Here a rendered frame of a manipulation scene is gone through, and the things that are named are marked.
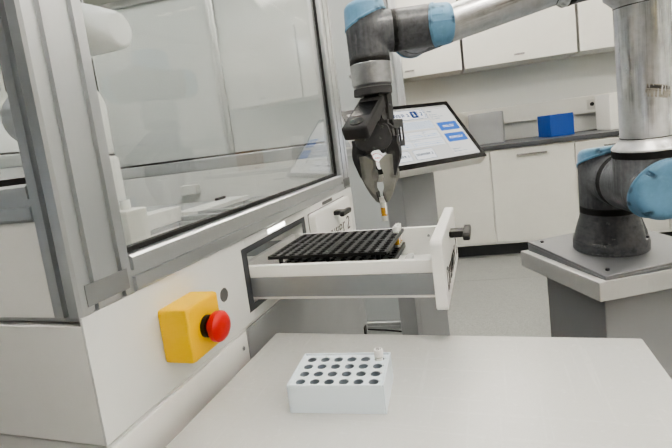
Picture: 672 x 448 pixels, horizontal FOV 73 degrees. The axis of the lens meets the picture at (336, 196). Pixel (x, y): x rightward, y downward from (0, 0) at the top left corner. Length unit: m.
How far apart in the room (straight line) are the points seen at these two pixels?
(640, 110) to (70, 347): 0.94
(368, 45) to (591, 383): 0.61
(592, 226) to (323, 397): 0.74
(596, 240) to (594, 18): 3.36
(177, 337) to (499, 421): 0.39
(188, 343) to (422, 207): 1.32
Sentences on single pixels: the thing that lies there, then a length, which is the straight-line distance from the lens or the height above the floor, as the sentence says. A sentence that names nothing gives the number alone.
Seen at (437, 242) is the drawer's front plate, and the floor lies 0.93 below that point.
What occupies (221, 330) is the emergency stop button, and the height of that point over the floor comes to 0.87.
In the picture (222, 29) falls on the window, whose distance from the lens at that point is 0.89.
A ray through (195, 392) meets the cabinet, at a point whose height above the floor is 0.77.
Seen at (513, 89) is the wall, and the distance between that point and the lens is 4.52.
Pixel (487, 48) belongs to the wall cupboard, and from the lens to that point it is 4.17.
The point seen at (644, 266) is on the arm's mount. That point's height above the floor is 0.77.
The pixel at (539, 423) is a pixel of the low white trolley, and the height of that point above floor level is 0.76.
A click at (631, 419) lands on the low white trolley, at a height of 0.76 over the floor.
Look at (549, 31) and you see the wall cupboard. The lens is 4.27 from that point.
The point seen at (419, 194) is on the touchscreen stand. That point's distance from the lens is 1.79.
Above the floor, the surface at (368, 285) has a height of 0.86.
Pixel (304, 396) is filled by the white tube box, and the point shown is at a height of 0.78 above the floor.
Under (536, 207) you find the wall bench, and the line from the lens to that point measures 3.88.
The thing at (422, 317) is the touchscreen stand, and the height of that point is 0.36.
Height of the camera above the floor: 1.09
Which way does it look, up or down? 7 degrees down
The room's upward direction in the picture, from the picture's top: 7 degrees counter-clockwise
